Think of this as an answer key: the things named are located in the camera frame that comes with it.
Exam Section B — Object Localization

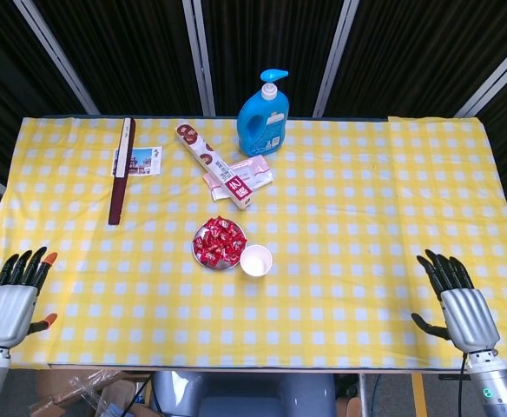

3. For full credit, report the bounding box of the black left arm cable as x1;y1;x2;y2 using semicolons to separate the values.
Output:
121;374;153;417

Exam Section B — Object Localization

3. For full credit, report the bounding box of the blue detergent pump bottle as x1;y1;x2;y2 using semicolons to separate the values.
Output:
236;68;291;157

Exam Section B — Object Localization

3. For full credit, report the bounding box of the metal table leg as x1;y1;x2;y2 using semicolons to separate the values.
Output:
357;372;370;417

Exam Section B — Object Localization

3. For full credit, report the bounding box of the pink white flat packet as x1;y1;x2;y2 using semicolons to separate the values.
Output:
202;155;274;202

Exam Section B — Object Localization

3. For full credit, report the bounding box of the long dark maroon box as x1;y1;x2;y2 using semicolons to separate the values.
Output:
107;117;136;226

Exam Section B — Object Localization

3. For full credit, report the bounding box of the yellow white checkered tablecloth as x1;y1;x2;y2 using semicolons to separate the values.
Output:
0;115;507;370

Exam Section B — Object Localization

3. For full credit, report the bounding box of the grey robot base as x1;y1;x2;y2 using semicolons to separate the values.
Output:
151;370;337;417

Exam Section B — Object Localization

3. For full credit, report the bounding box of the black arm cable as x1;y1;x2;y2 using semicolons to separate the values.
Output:
121;374;153;417
456;351;470;417

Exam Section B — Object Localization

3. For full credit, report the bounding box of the brown cardboard box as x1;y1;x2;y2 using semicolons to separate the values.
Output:
30;368;150;417

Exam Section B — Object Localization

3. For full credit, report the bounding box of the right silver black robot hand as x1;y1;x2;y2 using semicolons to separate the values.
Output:
411;248;501;352

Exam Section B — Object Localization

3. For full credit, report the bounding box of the long white red-label box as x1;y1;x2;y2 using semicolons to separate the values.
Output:
174;123;254;211

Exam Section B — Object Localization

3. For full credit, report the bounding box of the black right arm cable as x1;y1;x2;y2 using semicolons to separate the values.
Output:
456;351;470;417

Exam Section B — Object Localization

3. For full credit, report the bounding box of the white paper cup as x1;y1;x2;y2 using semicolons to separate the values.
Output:
239;244;273;278

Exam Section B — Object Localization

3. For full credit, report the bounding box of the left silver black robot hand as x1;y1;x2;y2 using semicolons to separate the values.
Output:
0;246;58;348

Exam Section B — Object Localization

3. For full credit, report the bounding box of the silver metal plate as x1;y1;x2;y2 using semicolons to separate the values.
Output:
192;219;248;271

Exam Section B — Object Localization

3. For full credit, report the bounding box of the photo postcard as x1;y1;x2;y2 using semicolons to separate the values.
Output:
113;146;163;177

